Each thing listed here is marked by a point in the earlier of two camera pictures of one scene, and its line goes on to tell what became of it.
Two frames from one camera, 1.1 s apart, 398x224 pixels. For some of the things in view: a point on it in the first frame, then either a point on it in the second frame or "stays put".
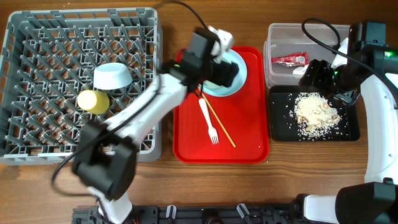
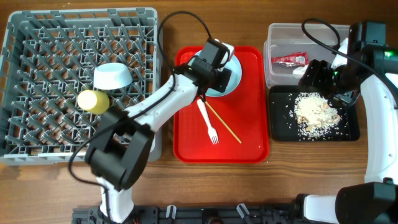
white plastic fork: [212, 132] stays put
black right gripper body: [334, 82] stays put
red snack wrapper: [301, 58] stays put
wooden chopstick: [217, 119] -> [210, 107]
